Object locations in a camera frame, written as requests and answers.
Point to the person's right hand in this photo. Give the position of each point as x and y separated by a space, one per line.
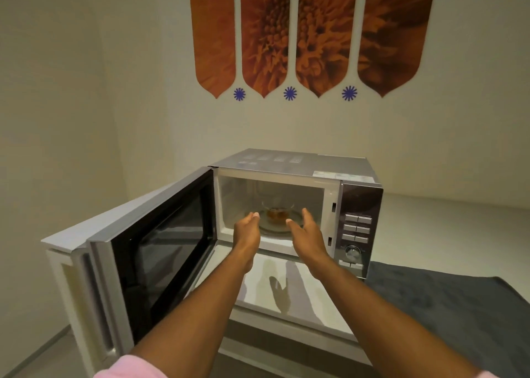
308 241

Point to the person's left hand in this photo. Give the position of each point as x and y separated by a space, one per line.
247 237

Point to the glass bowl with food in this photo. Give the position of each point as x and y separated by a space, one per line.
278 214

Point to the silver microwave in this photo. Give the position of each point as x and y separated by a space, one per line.
356 199

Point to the dark grey cloth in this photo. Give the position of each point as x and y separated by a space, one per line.
455 303

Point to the person's right forearm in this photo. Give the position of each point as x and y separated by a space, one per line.
385 324

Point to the person's left forearm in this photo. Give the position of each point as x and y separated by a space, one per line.
198 319

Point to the pink left sleeve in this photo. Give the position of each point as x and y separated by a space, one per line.
124 369

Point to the pink sleeve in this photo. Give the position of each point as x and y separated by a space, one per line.
124 369
487 375

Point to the pink right sleeve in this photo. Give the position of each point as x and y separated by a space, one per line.
487 375

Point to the blue flower wall sticker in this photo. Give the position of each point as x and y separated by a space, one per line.
290 93
349 93
239 94

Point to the orange flower centre wall panel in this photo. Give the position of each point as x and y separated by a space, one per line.
325 34
265 34

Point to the orange dark petal wall panel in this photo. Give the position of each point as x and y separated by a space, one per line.
393 34

